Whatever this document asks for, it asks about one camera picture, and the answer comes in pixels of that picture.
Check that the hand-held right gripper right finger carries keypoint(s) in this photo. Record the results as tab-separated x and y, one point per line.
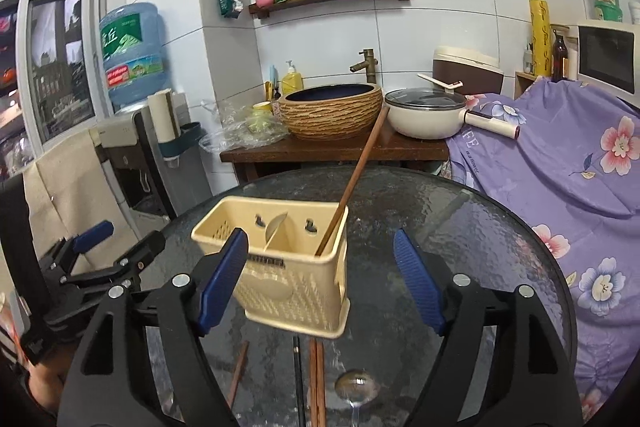
417	282

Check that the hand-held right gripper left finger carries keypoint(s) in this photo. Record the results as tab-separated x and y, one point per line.
222	277

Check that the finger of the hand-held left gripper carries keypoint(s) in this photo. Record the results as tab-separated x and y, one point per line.
92	234
145	252

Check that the cream plastic utensil holder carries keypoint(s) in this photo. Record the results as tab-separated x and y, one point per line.
300	297

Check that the brown wooden chopstick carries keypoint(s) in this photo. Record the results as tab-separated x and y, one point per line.
239	372
313	382
357	172
321	382

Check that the person's left forearm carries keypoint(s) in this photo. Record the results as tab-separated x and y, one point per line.
47	377

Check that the beige cloth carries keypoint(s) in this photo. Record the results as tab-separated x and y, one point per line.
65	187

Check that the water dispenser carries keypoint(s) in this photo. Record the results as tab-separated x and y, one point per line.
145	167

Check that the metal spoon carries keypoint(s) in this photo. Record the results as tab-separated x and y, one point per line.
355	387

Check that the black chopstick thin gold band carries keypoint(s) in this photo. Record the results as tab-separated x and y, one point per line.
299	382

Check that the clear plastic bag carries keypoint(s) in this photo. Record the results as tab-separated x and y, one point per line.
225	137

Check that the dark wooden cabinet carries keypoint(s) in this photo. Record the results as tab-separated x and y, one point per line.
325	152

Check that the purple floral cloth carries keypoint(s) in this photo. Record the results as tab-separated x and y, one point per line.
550	182

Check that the yellow cup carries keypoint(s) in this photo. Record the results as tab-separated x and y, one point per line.
262	114

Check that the window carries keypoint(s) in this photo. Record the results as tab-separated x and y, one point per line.
55	57

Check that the blue water bottle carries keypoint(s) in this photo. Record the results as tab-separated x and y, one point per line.
132	57

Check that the glass pot lid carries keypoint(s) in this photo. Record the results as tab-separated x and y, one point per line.
425	98

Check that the woven pattern basin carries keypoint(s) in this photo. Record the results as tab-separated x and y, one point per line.
330	117

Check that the yellow dish soap bottle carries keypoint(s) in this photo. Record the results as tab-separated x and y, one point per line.
292	82

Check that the brown cream rice cooker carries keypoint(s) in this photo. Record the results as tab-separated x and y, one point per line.
470	74

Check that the light wooden shelf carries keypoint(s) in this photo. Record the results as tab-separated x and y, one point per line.
522	84

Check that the bronze faucet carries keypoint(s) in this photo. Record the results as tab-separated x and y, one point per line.
367	62

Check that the brown glass bottle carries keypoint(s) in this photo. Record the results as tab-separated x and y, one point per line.
560	59

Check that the yellow roll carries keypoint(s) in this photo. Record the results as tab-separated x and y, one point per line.
540	37

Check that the white microwave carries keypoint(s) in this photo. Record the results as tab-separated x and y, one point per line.
605	52

